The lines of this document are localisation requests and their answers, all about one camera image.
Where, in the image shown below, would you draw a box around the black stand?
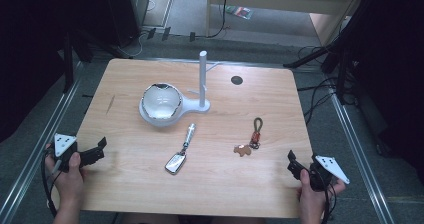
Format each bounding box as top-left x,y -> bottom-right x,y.
282,33 -> 355,106

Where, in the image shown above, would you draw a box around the silver car key with keychain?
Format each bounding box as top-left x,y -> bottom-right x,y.
164,122 -> 198,176

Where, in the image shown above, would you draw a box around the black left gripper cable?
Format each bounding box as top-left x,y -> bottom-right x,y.
40,148 -> 60,219

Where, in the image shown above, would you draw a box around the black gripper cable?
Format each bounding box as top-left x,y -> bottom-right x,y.
319,179 -> 338,224
40,148 -> 60,219

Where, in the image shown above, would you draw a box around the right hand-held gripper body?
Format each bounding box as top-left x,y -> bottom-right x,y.
301,155 -> 351,192

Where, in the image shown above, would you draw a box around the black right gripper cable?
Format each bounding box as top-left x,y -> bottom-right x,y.
319,179 -> 338,224

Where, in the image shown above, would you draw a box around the black upright post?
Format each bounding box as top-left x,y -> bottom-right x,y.
62,33 -> 75,94

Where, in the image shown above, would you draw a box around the plastic packet on floor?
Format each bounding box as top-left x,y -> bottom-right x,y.
225,5 -> 254,20

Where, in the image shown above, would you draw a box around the black floor cables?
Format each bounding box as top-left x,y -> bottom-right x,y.
295,45 -> 338,126

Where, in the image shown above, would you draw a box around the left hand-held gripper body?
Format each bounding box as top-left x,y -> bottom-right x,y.
49,132 -> 83,173

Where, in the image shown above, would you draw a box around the white floor cable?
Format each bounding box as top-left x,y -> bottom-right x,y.
116,0 -> 158,59

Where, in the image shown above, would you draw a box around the metal floor rail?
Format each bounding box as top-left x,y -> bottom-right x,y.
329,83 -> 397,224
0,61 -> 83,224

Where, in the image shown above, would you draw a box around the person's right hand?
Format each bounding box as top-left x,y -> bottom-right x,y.
297,168 -> 346,215

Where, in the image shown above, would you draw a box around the black cabinet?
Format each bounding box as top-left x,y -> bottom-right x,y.
102,0 -> 150,49

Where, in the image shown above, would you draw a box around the leather keychain with brown charm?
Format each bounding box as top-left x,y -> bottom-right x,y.
233,116 -> 264,158

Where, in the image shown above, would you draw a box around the white key stand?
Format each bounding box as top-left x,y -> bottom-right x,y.
138,50 -> 221,129

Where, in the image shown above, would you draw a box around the person's left hand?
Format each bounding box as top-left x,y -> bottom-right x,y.
44,145 -> 86,205

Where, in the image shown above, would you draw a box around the black hanging cable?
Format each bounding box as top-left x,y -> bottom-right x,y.
205,0 -> 232,39

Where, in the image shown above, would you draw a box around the white bowl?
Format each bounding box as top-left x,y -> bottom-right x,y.
141,82 -> 184,121

